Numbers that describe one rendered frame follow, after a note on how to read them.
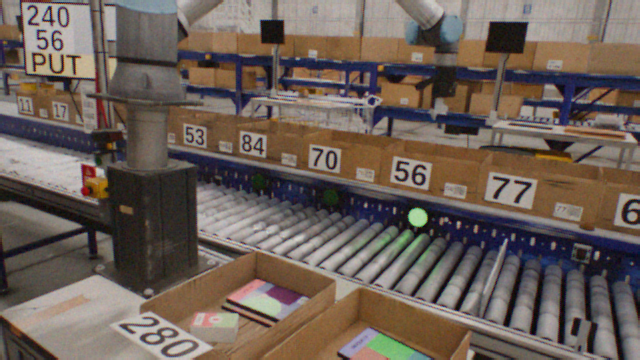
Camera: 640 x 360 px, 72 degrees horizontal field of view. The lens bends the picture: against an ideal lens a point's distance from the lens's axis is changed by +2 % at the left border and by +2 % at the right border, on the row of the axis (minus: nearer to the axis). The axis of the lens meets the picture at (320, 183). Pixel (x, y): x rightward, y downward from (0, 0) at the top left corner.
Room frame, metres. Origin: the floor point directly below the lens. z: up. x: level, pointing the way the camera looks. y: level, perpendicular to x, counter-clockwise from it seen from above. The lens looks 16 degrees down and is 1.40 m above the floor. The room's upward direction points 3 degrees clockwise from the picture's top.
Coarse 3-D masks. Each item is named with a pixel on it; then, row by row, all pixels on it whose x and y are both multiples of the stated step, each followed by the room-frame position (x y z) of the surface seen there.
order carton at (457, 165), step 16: (400, 144) 1.98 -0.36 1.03; (416, 144) 2.01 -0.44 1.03; (432, 144) 1.98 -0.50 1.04; (384, 160) 1.78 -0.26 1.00; (416, 160) 1.71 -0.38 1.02; (432, 160) 1.68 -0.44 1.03; (448, 160) 1.66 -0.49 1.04; (464, 160) 1.91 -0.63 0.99; (480, 160) 1.87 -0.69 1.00; (384, 176) 1.78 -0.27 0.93; (432, 176) 1.68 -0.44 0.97; (448, 176) 1.65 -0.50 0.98; (464, 176) 1.62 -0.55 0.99; (416, 192) 1.71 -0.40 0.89; (432, 192) 1.68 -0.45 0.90
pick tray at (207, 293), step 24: (240, 264) 1.11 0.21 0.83; (264, 264) 1.14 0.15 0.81; (288, 264) 1.09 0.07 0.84; (192, 288) 0.97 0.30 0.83; (216, 288) 1.03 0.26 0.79; (240, 288) 1.10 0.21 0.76; (288, 288) 1.09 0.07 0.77; (312, 288) 1.05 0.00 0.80; (336, 288) 1.01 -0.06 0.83; (144, 312) 0.83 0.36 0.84; (168, 312) 0.91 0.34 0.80; (192, 312) 0.96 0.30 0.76; (216, 312) 0.97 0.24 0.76; (312, 312) 0.92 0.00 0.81; (192, 336) 0.75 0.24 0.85; (240, 336) 0.88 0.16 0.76; (264, 336) 0.77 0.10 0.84; (288, 336) 0.84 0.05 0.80
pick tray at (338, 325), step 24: (360, 288) 0.98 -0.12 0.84; (336, 312) 0.90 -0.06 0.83; (360, 312) 0.98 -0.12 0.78; (384, 312) 0.94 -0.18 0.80; (408, 312) 0.91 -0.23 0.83; (312, 336) 0.82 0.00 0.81; (336, 336) 0.90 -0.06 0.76; (408, 336) 0.90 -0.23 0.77; (432, 336) 0.87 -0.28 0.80; (456, 336) 0.84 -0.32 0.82
